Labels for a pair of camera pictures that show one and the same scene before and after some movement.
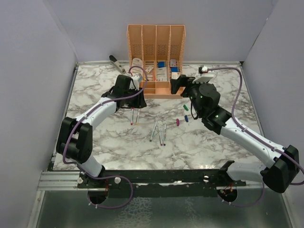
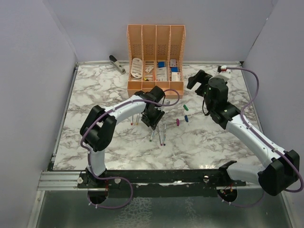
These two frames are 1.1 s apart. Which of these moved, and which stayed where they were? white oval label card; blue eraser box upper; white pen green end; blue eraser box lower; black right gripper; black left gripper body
Moved: black right gripper; black left gripper body
Stayed: blue eraser box upper; white oval label card; blue eraser box lower; white pen green end
